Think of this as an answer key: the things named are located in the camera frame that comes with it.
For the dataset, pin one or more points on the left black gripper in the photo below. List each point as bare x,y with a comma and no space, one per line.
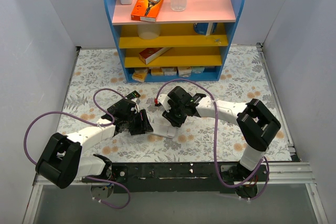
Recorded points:
142,123

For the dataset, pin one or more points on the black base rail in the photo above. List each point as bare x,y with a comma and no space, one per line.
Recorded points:
183,177

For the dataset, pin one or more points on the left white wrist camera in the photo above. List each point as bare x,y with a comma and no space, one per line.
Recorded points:
136,108

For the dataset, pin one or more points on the white remote control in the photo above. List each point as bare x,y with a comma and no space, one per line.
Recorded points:
161,127

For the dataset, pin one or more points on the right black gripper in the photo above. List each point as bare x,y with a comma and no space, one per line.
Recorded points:
176,115

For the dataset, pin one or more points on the floral table mat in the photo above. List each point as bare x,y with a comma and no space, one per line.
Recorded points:
98,82

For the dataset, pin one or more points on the light blue small box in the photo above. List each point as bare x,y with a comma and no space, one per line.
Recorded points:
198,69

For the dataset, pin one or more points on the white plastic cup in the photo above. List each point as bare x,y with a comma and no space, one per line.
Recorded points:
148,32

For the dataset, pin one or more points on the orange razor box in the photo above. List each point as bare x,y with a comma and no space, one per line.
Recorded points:
146,10

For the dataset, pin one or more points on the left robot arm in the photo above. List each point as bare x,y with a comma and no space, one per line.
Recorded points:
61,161

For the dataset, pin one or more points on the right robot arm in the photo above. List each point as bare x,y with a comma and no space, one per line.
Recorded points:
257,124

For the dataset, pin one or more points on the black remote control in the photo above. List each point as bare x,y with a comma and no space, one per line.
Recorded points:
132,95

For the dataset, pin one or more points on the red white long box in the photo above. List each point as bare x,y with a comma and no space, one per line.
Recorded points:
149,54

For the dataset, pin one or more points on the yellow small box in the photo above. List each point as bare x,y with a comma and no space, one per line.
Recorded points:
140,74

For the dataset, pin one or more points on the blue shelf unit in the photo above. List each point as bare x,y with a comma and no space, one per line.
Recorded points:
188,49

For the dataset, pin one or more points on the blue white can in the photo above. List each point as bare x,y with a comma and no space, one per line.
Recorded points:
205,28

